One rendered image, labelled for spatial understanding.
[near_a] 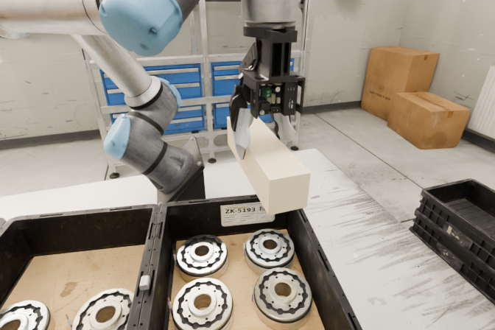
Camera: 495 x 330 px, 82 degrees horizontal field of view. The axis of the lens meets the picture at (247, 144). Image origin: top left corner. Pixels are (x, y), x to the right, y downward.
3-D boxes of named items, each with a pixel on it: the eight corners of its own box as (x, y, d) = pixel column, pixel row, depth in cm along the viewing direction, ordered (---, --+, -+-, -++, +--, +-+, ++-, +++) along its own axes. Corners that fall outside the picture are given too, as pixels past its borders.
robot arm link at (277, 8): (234, -11, 39) (289, -10, 41) (235, 25, 41) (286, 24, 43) (251, -13, 33) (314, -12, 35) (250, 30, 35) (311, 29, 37)
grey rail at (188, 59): (87, 67, 207) (85, 60, 205) (300, 54, 252) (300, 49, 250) (84, 70, 199) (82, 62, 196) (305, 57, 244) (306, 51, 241)
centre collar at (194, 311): (189, 292, 51) (188, 289, 51) (216, 289, 51) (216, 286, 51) (186, 319, 47) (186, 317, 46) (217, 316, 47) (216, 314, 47)
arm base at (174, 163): (160, 177, 98) (135, 162, 93) (189, 145, 96) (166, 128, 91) (162, 203, 85) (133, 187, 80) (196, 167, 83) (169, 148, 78)
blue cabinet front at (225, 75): (213, 127, 251) (210, 62, 225) (289, 118, 270) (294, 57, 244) (214, 129, 248) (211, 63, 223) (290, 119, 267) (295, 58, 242)
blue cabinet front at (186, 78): (116, 139, 229) (99, 69, 204) (205, 129, 249) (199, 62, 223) (115, 141, 227) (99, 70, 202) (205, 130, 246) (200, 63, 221)
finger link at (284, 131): (292, 166, 47) (279, 117, 42) (277, 150, 52) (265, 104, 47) (309, 159, 47) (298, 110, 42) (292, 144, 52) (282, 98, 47)
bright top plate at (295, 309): (253, 269, 56) (253, 268, 55) (304, 268, 56) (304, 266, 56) (256, 322, 47) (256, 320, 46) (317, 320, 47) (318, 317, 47)
